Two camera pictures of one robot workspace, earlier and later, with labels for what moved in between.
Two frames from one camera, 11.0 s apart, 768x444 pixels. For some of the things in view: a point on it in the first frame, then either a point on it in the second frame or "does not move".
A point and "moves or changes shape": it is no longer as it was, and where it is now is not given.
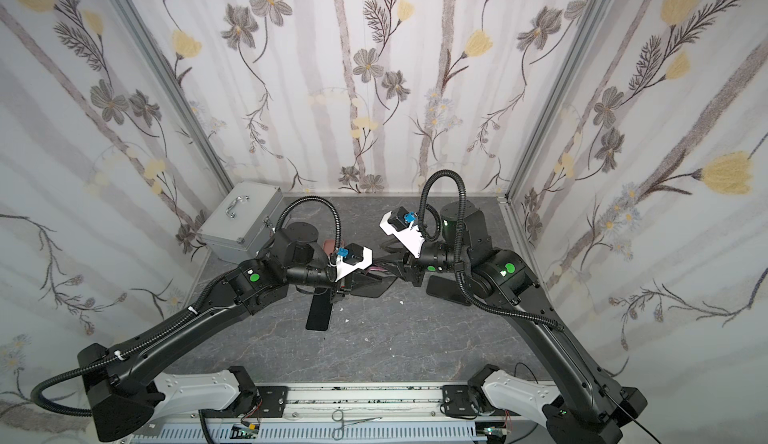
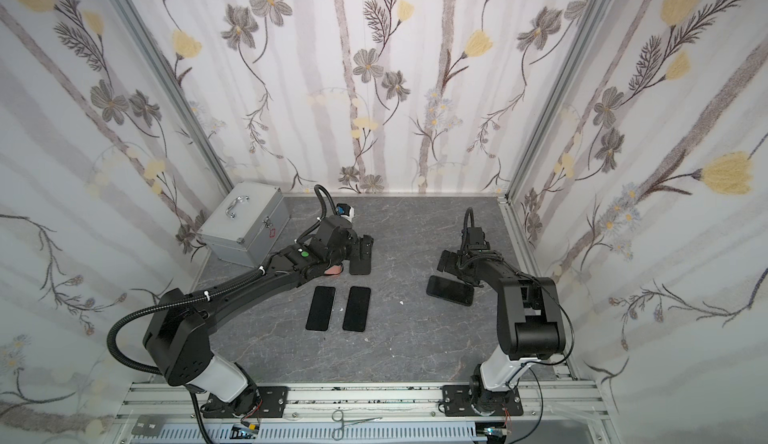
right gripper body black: [409, 262] to [454, 266]
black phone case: [385, 271] moves or changes shape
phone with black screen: [319, 315] does not move
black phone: [446, 289] does not move
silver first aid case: [243, 222] does not move
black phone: [368, 285] to [357, 309]
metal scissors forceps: [339, 433] does not move
